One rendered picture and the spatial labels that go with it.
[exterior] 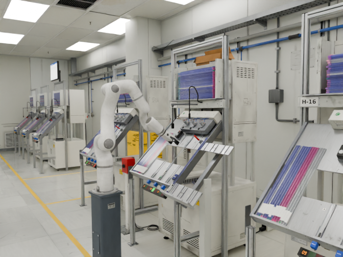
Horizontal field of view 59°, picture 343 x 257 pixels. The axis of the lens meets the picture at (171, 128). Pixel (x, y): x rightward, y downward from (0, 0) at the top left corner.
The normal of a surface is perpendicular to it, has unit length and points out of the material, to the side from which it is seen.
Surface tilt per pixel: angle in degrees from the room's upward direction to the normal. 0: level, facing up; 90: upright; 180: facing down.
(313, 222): 44
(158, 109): 90
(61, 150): 90
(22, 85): 90
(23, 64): 90
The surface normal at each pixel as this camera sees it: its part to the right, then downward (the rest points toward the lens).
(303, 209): -0.58, -0.68
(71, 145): 0.57, 0.05
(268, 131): -0.82, 0.04
